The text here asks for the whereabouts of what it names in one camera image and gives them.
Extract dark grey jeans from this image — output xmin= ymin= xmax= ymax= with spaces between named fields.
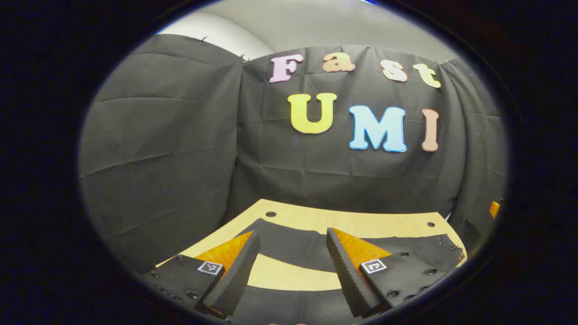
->
xmin=226 ymin=218 xmax=466 ymax=325

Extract black backdrop cloth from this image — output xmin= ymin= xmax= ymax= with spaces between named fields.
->
xmin=78 ymin=34 xmax=508 ymax=275

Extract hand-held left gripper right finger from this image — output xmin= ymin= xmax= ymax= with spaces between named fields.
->
xmin=326 ymin=227 xmax=452 ymax=318

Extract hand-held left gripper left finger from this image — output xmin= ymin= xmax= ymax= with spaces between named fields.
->
xmin=140 ymin=229 xmax=262 ymax=320

